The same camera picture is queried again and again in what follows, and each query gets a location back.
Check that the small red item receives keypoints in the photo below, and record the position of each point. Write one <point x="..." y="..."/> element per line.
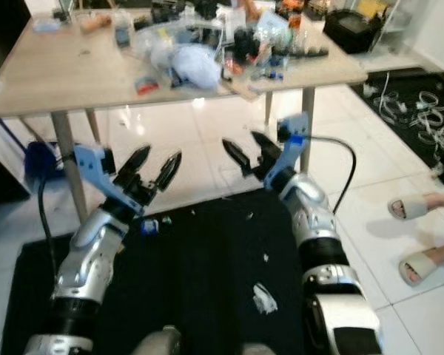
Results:
<point x="146" y="86"/>

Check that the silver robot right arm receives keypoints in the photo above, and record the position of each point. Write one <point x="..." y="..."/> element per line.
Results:
<point x="325" y="237"/>

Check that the blue bin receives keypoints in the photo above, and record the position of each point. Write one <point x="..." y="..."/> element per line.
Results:
<point x="41" y="161"/>

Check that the white slipper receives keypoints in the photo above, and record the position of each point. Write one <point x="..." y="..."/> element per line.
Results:
<point x="418" y="268"/>
<point x="408" y="208"/>

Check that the white paper trash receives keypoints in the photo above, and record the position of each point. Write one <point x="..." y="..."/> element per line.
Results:
<point x="265" y="299"/>

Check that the small blue white wrapper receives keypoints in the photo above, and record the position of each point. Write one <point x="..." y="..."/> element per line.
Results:
<point x="149" y="226"/>

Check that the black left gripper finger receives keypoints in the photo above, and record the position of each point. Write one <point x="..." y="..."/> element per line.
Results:
<point x="169" y="174"/>
<point x="135" y="166"/>

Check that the pale wrist camera mount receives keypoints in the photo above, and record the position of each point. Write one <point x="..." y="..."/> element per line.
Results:
<point x="96" y="166"/>
<point x="288" y="148"/>

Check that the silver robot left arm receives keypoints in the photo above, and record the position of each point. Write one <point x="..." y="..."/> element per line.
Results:
<point x="92" y="259"/>

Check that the pale blue plastic bag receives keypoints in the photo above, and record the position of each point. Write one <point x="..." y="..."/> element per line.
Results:
<point x="198" y="68"/>

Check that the pale left wrist camera mount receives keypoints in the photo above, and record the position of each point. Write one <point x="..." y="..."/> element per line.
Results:
<point x="96" y="166"/>

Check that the light wooden table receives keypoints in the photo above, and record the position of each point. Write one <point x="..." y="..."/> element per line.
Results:
<point x="74" y="74"/>

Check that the pale right wrist camera mount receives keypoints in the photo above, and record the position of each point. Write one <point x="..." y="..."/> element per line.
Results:
<point x="288" y="148"/>

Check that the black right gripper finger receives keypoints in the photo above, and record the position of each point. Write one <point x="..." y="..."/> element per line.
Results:
<point x="266" y="146"/>
<point x="238" y="157"/>

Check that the yellow item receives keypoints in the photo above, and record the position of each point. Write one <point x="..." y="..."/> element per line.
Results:
<point x="372" y="7"/>

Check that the grey robot right leg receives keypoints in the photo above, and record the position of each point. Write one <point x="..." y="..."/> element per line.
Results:
<point x="257" y="349"/>

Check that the black box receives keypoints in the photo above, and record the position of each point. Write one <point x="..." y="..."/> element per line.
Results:
<point x="354" y="29"/>

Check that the large plain black floor mat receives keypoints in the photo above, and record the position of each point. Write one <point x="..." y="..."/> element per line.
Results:
<point x="207" y="251"/>

